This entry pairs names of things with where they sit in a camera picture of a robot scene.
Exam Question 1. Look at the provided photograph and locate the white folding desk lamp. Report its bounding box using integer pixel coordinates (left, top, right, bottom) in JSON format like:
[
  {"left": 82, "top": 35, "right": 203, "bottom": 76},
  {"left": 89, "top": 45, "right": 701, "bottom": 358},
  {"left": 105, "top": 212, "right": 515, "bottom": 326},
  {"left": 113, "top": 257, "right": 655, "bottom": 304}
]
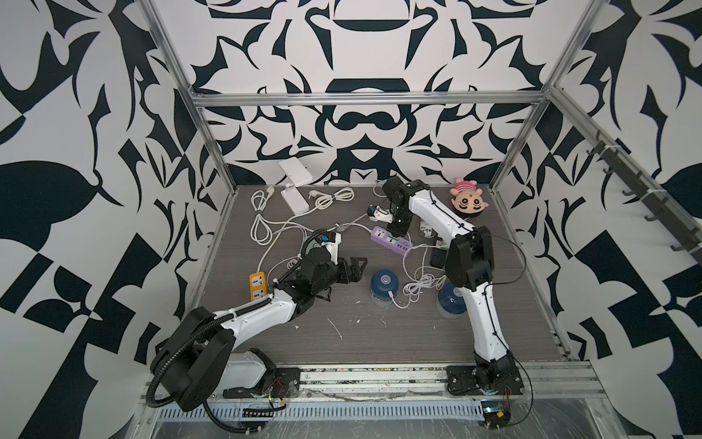
[{"left": 279, "top": 157, "right": 313, "bottom": 215}]

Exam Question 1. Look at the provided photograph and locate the yellow power strip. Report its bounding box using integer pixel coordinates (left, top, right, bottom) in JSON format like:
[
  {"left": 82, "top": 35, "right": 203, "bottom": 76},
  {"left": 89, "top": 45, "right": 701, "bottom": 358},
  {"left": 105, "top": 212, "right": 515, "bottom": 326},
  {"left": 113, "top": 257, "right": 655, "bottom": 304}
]
[{"left": 249, "top": 272, "right": 268, "bottom": 301}]

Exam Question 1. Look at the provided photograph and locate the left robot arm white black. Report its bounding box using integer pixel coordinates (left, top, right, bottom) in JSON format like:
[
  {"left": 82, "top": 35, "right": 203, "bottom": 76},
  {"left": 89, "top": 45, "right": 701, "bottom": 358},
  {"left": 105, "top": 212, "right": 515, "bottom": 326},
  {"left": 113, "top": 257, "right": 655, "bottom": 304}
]
[{"left": 144, "top": 248, "right": 367, "bottom": 412}]

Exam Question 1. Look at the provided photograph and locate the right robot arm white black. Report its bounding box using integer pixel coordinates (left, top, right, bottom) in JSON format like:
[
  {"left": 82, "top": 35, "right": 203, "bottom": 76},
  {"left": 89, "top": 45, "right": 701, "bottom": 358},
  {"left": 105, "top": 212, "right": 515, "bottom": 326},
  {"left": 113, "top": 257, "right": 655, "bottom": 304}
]
[{"left": 369, "top": 177, "right": 524, "bottom": 396}]

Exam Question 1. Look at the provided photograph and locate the pink cartoon face toy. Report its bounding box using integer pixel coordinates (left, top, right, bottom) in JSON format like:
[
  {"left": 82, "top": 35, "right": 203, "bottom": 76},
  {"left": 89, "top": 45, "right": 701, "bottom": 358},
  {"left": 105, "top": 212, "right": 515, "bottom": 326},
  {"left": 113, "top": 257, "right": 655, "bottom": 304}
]
[{"left": 450, "top": 179, "right": 489, "bottom": 218}]

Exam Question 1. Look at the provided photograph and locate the white coiled power cable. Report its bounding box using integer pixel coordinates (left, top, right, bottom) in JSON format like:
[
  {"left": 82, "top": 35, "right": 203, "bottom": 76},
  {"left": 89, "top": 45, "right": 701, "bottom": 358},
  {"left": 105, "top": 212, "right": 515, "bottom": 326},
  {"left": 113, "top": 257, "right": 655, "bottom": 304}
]
[
  {"left": 250, "top": 185, "right": 308, "bottom": 246},
  {"left": 308, "top": 185, "right": 356, "bottom": 210}
]

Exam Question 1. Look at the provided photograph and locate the cream thick power cord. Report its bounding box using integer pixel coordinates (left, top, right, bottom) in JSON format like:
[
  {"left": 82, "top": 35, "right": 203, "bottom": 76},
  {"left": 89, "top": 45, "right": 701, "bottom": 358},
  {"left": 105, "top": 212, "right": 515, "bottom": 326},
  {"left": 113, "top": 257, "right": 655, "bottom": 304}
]
[{"left": 256, "top": 216, "right": 352, "bottom": 275}]

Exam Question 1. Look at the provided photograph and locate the blue cordless grinder front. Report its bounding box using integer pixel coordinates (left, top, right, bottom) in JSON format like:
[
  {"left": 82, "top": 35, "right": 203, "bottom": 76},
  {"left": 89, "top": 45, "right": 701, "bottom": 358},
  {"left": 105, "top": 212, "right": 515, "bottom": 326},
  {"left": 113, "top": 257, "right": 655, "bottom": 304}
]
[{"left": 435, "top": 282, "right": 467, "bottom": 319}]

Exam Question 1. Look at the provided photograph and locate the purple power strip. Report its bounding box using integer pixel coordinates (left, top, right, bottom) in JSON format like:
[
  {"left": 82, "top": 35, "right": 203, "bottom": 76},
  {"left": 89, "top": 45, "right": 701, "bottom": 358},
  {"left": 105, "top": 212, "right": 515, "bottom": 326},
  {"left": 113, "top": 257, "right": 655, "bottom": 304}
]
[{"left": 370, "top": 226, "right": 412, "bottom": 256}]

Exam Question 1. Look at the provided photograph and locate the grey wall hook rail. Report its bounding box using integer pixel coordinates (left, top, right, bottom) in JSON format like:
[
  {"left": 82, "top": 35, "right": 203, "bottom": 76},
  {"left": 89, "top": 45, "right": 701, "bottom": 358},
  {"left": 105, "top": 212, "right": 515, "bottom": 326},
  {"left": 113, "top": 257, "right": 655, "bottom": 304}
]
[{"left": 586, "top": 132, "right": 701, "bottom": 263}]

